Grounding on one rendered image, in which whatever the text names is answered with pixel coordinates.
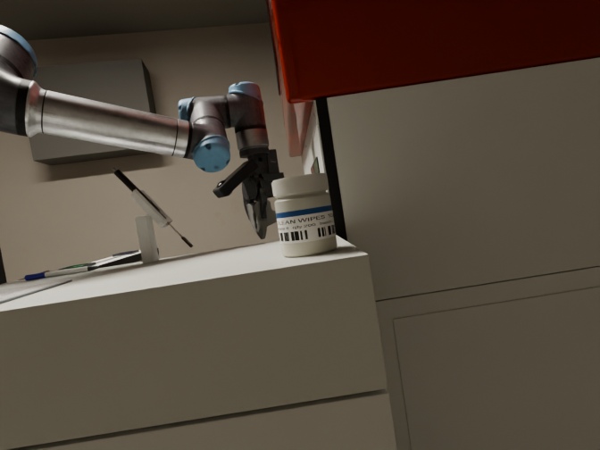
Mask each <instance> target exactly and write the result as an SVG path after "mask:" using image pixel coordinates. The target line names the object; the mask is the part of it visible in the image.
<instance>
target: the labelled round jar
mask: <svg viewBox="0 0 600 450"><path fill-rule="evenodd" d="M271 186H272V193H273V196H275V198H277V200H276V202H275V203H274V204H275V210H276V217H277V223H278V229H279V240H280V244H281V250H282V254H283V255H284V256H285V257H304V256H311V255H317V254H325V253H328V252H331V251H334V250H335V249H336V248H337V247H338V243H337V237H336V230H335V223H334V217H333V211H332V205H331V201H330V194H329V193H327V192H326V190H328V188H329V183H328V177H327V174H325V173H312V174H305V175H298V176H293V177H287V178H283V179H276V180H273V181H272V183H271Z"/></svg>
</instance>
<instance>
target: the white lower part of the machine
mask: <svg viewBox="0 0 600 450"><path fill-rule="evenodd" d="M376 307H377V314H378V320H379V332H380V338H381V344H382V351H383V357H384V363H385V369H386V375H387V391H388V393H389V400H390V406H391V412H392V419H393V425H394V432H395V438H396V450H600V266H595V267H588V268H583V269H577V270H571V271H561V272H555V273H549V274H543V275H537V276H532V277H526V278H520V279H509V280H504V281H497V282H492V283H487V284H480V285H475V286H468V287H459V288H452V289H447V290H440V291H435V292H429V293H423V294H418V295H412V296H401V297H395V298H389V299H384V300H378V301H376Z"/></svg>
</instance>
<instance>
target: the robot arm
mask: <svg viewBox="0 0 600 450"><path fill-rule="evenodd" d="M37 66H38V60H37V57H36V54H35V52H34V50H33V49H32V47H31V46H30V44H29V43H28V42H27V41H26V40H25V39H24V38H23V37H22V36H21V35H19V34H18V33H16V32H15V31H13V30H11V29H8V28H6V27H5V26H2V25H0V131H2V132H5V133H10V134H14V135H19V136H24V137H30V138H31V137H33V136H34V135H36V134H37V133H43V134H48V135H54V136H58V137H64V138H74V139H78V140H84V141H89V142H94V143H99V144H105V145H109V146H119V147H124V148H129V149H135V150H140V151H145V152H150V153H156V154H165V155H170V156H175V157H180V158H187V159H191V160H194V162H195V164H196V166H197V167H198V168H199V169H201V170H202V171H206V172H217V171H221V170H223V169H224V168H225V167H226V166H227V165H228V164H229V161H230V150H229V149H230V145H229V141H228V138H227V134H226V130H225V129H229V128H235V133H236V138H237V149H238V150H239V151H240V152H239V155H240V158H244V159H246V158H247V159H248V161H246V162H244V163H242V164H241V165H240V166H239V167H238V168H237V169H236V170H234V171H233V172H232V173H231V174H230V175H229V176H228V177H227V178H226V179H225V180H222V181H220V182H219V183H218V185H217V187H216V188H215V189H214V190H213V193H214V194H215V195H216V196H217V197H218V198H221V197H224V196H229V195H230V194H231V193H232V191H233V190H234V189H235V188H236V187H237V186H238V185H239V184H240V183H242V194H243V201H244V207H245V210H246V214H247V217H248V220H250V222H251V224H252V226H253V228H254V231H255V232H256V234H257V235H258V236H259V238H260V239H265V236H266V231H267V227H268V226H270V225H271V224H273V223H275V222H277V217H276V211H273V210H272V209H271V202H270V201H269V200H267V198H269V197H275V196H273V193H272V186H271V183H272V181H273V180H276V179H283V178H284V173H283V172H279V164H278V158H277V152H276V149H271V150H269V148H268V147H269V139H268V133H267V129H266V123H265V117H264V111H263V100H262V96H261V91H260V88H259V87H258V85H257V84H255V83H253V82H240V83H235V84H233V85H231V86H230V87H229V94H228V95H224V96H204V97H195V96H194V97H192V98H187V99H181V100H179V103H178V107H179V117H180V119H175V118H171V117H167V116H162V115H159V114H154V113H150V112H143V111H139V110H134V109H130V108H126V107H122V106H118V105H114V104H107V103H102V102H97V101H94V100H89V99H86V98H81V97H77V96H70V95H65V94H61V93H57V92H53V91H49V90H44V89H43V88H41V87H40V86H39V85H38V83H37V82H36V81H32V80H33V79H34V78H35V76H36V75H37V71H38V69H37ZM254 201H256V202H254Z"/></svg>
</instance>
